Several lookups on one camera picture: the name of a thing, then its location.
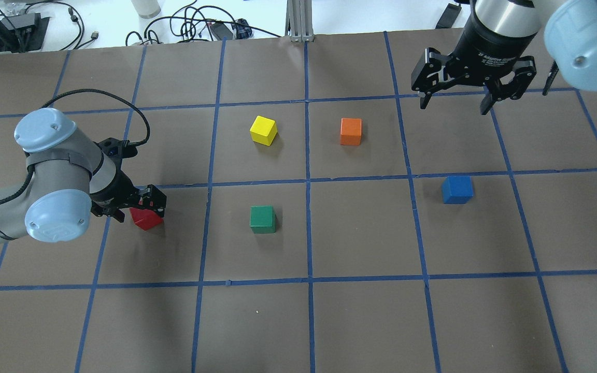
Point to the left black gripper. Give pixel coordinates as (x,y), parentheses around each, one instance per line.
(120,187)

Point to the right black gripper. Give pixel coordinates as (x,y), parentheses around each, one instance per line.
(490,47)

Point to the red block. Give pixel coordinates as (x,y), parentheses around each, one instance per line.
(145,219)

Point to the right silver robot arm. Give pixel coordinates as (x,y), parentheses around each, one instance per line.
(569,31)

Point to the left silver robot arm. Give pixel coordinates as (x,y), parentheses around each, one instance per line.
(69,178)

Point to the blue block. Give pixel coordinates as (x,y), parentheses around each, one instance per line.
(457,190)

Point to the orange block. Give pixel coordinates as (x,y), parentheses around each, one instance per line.
(350,131)

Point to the green block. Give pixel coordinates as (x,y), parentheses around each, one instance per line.
(263,219)

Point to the yellow block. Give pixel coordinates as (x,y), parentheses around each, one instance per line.
(263,130)

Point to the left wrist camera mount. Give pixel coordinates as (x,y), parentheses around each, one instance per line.
(117,150)

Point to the aluminium frame post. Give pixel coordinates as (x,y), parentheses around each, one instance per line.
(298,21)

